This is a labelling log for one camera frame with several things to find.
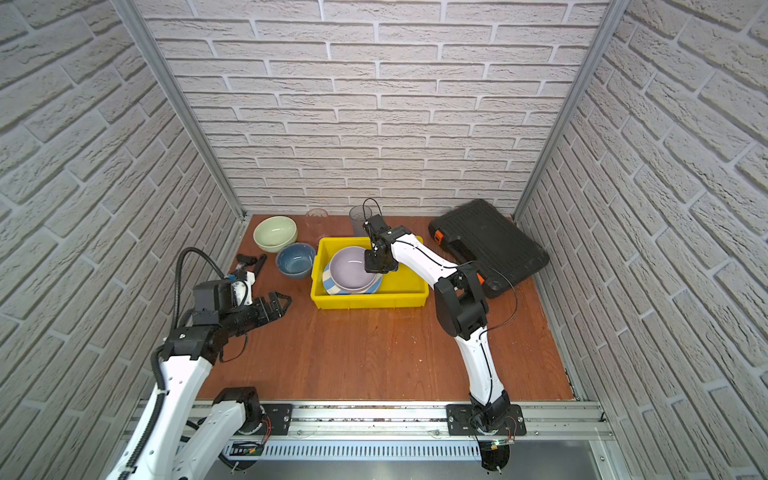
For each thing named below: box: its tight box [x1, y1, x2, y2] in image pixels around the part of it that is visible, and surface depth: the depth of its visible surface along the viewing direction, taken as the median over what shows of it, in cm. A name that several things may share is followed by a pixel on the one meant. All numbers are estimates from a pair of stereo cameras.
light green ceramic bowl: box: [253, 216, 298, 253], surface depth 111 cm
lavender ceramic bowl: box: [330, 246, 377, 291], surface depth 96 cm
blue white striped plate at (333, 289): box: [322, 262, 383, 295], surface depth 95 cm
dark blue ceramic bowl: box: [276, 242, 316, 279], surface depth 105 cm
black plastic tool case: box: [428, 199, 550, 298], surface depth 105 cm
